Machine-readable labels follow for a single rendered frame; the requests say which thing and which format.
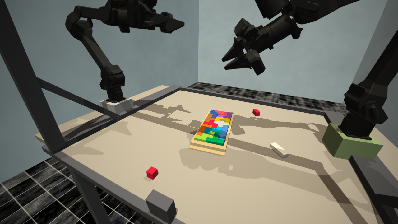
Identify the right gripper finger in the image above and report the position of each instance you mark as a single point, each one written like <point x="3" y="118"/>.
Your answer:
<point x="233" y="52"/>
<point x="239" y="62"/>

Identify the wooden puzzle board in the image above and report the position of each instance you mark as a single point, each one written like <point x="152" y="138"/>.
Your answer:
<point x="208" y="147"/>

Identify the small red block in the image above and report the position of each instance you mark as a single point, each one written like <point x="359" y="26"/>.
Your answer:
<point x="256" y="112"/>

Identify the beige rectangular block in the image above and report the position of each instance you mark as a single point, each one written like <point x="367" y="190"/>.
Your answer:
<point x="283" y="153"/>

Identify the red puzzle piece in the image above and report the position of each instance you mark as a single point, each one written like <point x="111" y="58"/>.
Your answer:
<point x="211" y="122"/>

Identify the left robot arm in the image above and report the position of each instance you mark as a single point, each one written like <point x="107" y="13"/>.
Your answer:
<point x="114" y="13"/>

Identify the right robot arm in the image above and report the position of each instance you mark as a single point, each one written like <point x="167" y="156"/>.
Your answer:
<point x="364" y="100"/>

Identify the purple puzzle piece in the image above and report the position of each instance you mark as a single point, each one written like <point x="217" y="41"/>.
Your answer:
<point x="229" y="115"/>

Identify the cyan puzzle piece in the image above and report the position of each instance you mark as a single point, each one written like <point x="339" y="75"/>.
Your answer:
<point x="218" y="129"/>

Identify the orange puzzle piece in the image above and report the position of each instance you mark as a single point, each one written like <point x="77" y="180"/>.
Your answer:
<point x="208" y="118"/>
<point x="202" y="128"/>

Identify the yellow puzzle piece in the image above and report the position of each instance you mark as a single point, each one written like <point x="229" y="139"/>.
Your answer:
<point x="227" y="120"/>

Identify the blue puzzle piece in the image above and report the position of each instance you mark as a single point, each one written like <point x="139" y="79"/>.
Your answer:
<point x="215" y="114"/>
<point x="223" y="133"/>

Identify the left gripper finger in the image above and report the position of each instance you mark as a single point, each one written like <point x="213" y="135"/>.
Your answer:
<point x="147" y="18"/>
<point x="173" y="24"/>

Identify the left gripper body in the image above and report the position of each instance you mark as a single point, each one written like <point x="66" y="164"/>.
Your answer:
<point x="132" y="17"/>

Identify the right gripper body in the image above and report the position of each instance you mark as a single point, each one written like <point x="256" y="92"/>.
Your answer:
<point x="252" y="54"/>

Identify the small red cube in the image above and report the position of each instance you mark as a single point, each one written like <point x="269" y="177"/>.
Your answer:
<point x="152" y="173"/>

